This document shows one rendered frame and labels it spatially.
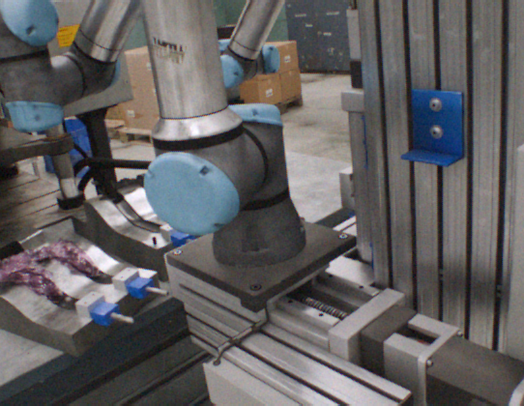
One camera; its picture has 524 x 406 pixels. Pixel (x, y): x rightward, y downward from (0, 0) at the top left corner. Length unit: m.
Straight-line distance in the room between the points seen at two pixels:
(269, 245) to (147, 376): 0.68
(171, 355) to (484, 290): 0.85
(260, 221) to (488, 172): 0.32
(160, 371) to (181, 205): 0.81
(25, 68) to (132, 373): 0.82
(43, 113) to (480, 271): 0.65
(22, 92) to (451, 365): 0.66
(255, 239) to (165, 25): 0.35
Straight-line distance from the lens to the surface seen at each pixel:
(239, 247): 0.85
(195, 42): 0.67
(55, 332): 1.20
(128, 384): 1.42
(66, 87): 0.88
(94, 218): 1.60
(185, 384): 1.52
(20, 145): 2.01
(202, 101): 0.68
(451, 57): 0.75
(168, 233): 1.35
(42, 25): 0.83
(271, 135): 0.81
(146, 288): 1.24
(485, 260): 0.82
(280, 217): 0.85
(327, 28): 8.44
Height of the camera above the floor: 1.44
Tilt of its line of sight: 21 degrees down
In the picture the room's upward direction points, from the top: 8 degrees counter-clockwise
